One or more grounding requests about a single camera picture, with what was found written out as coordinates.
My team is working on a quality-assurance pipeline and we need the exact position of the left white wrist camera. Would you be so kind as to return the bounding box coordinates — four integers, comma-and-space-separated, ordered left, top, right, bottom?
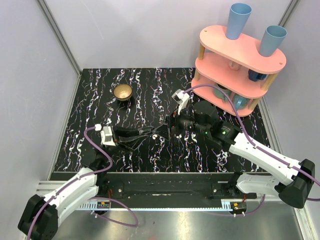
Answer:
94, 124, 116, 146

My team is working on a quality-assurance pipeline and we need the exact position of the brown ceramic bowl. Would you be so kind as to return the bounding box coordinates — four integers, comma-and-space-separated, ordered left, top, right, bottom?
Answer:
113, 84, 133, 102

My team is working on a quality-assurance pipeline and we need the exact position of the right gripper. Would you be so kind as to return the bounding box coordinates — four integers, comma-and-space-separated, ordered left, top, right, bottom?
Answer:
152, 102, 209, 141

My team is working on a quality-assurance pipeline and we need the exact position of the green ceramic mug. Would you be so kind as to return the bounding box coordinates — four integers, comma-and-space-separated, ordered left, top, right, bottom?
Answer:
213, 83, 232, 102

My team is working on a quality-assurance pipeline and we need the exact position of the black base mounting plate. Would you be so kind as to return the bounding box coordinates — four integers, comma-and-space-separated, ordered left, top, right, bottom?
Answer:
56, 172, 244, 208

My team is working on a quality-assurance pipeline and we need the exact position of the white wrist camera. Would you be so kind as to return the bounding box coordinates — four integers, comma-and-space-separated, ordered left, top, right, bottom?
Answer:
94, 124, 116, 146
172, 89, 190, 115

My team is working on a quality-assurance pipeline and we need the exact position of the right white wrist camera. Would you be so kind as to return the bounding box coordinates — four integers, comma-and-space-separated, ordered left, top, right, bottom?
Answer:
172, 89, 190, 115

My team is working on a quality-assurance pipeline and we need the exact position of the dark blue mug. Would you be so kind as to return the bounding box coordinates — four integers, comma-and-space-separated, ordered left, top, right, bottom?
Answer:
248, 69, 267, 82

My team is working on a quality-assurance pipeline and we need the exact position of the pink three-tier shelf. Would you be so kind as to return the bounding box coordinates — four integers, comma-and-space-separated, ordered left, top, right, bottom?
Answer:
191, 25, 287, 117

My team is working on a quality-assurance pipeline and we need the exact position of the left blue plastic cup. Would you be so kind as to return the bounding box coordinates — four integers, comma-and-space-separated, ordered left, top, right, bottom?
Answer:
225, 2, 252, 40

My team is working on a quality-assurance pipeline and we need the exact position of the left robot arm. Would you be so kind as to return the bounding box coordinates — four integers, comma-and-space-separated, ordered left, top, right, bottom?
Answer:
17, 124, 155, 240

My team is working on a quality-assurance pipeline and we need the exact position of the pink mug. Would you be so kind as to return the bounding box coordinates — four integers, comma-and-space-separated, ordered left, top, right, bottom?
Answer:
228, 61, 241, 71

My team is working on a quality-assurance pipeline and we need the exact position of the light blue ceramic mug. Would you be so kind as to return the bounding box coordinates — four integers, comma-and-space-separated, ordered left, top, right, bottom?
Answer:
232, 94, 250, 111

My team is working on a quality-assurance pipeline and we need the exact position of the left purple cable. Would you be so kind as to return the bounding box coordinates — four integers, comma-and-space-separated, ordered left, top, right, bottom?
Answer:
26, 126, 140, 240

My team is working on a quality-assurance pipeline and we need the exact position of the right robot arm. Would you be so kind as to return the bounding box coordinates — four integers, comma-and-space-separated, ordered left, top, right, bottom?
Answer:
153, 100, 315, 209

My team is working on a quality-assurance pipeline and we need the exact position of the blue plastic cup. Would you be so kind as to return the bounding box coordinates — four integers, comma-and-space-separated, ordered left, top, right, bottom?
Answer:
258, 25, 287, 57
225, 2, 252, 40

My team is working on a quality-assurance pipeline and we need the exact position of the right blue plastic cup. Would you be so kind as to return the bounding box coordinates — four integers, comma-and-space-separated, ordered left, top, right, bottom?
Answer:
258, 25, 287, 57

